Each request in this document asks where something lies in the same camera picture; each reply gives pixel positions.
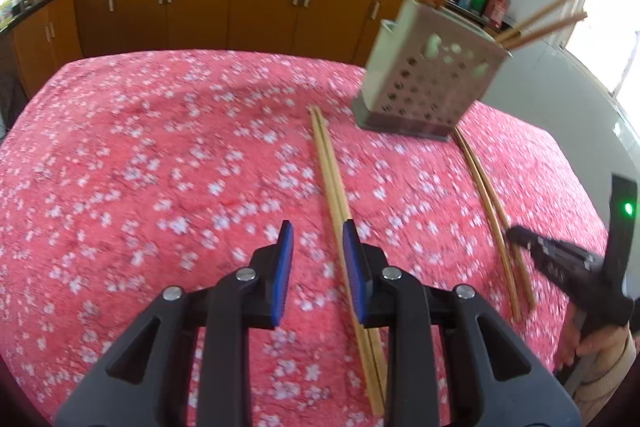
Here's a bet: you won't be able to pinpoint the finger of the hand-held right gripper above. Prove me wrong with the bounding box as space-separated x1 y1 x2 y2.
506 227 609 294

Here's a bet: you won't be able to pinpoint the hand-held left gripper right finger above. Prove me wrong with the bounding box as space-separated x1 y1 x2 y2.
341 220 584 427

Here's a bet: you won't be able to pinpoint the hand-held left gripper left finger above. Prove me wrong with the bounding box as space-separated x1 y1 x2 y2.
54 220 295 427

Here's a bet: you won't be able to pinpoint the perforated beige chopstick holder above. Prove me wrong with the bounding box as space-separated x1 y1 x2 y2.
352 0 513 140

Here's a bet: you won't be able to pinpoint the person's right hand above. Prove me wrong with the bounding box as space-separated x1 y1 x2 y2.
556 314 629 371

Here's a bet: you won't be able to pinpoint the red floral tablecloth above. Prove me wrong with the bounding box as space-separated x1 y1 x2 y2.
0 49 621 427

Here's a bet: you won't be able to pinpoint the large sliding window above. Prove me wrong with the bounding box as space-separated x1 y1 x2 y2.
560 0 640 108

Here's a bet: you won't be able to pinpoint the tall red oil bottle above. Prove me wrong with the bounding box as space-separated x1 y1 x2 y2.
487 0 508 30

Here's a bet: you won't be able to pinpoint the brown base cabinets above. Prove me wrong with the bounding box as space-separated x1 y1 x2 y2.
0 0 418 68

